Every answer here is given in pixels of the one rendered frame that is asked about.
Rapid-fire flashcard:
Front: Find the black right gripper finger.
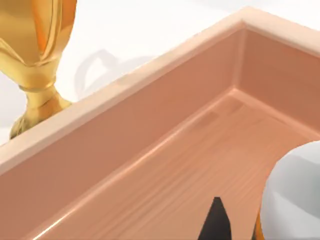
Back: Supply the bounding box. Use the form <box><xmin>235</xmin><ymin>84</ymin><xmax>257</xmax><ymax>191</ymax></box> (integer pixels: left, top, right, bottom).
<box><xmin>197</xmin><ymin>196</ymin><xmax>233</xmax><ymax>240</ymax></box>

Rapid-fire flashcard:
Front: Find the white and orange bottle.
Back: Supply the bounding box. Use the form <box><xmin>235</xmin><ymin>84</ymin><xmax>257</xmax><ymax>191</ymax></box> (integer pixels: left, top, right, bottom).
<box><xmin>251</xmin><ymin>140</ymin><xmax>320</xmax><ymax>240</ymax></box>

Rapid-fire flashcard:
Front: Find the shallow salmon-coloured box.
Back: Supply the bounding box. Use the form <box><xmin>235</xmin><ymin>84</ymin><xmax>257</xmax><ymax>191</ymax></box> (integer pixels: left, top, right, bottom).
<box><xmin>0</xmin><ymin>5</ymin><xmax>320</xmax><ymax>240</ymax></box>

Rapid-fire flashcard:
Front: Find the gold trophy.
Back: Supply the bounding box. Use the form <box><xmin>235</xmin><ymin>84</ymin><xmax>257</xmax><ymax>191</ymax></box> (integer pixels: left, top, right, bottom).
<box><xmin>0</xmin><ymin>0</ymin><xmax>78</xmax><ymax>140</ymax></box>

